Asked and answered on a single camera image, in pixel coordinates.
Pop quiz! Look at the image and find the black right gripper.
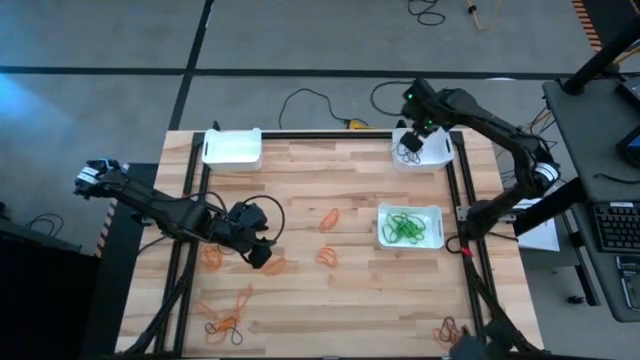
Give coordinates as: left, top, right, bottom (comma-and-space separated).
399, 97, 446, 153

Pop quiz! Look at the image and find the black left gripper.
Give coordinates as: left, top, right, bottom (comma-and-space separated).
214, 222, 277, 270

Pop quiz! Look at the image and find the black rubber band pile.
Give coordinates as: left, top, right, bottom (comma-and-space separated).
396, 141, 422, 165

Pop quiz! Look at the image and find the green rubber band pile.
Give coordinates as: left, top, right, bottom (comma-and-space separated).
381, 212, 428, 246

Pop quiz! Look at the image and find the white plastic basket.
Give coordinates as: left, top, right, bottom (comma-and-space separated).
391, 127, 456, 174
376, 201, 446, 251
201, 127, 264, 174

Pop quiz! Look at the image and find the black arm base platform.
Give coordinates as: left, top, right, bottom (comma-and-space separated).
79, 162, 161, 360

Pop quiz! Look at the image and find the black stand pole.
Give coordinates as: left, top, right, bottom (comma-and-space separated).
562, 14, 640, 96
512, 177, 587, 237

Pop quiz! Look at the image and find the orange black hazard tape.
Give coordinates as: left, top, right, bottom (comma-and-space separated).
93, 198, 120, 260
571, 0, 605, 54

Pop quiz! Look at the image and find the white paper sheet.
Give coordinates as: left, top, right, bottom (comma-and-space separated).
516, 198, 562, 253

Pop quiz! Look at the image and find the grey side desk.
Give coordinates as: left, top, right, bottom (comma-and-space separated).
542, 72, 640, 324

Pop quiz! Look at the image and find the black tablet screen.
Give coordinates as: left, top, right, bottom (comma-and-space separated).
614, 124, 640, 169

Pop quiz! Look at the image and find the black keyboard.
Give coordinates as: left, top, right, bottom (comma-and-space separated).
592, 201, 640, 254

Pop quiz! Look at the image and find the black desk device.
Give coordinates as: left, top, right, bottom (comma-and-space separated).
614, 74, 640, 114

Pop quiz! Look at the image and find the black side cabinet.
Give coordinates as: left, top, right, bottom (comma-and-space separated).
0, 202, 99, 360

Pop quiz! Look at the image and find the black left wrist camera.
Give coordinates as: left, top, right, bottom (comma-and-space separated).
228, 201, 269, 232

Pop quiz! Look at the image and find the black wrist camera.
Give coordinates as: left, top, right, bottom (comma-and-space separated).
402, 78, 435, 107
228, 201, 269, 232

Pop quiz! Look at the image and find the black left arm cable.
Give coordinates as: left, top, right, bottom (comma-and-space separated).
197, 192, 286, 247

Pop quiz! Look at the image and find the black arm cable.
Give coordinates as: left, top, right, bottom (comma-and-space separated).
197, 192, 286, 247
369, 79, 416, 120

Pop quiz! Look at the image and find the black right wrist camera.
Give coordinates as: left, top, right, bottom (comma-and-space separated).
402, 78, 435, 107

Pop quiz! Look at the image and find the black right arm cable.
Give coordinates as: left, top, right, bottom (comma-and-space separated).
369, 79, 416, 120

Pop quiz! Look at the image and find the black aluminium table frame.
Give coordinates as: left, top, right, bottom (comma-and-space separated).
117, 128, 539, 360

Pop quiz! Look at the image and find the coiled black floor cable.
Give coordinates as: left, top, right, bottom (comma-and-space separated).
406, 0, 447, 28

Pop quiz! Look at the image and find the yellow and black cable bundle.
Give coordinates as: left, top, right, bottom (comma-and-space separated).
494, 107, 559, 184

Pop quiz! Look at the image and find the yellow floor cable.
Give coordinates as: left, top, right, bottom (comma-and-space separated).
466, 0, 502, 31

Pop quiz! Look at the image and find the black desk cable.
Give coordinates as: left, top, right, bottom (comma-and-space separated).
593, 172, 640, 186

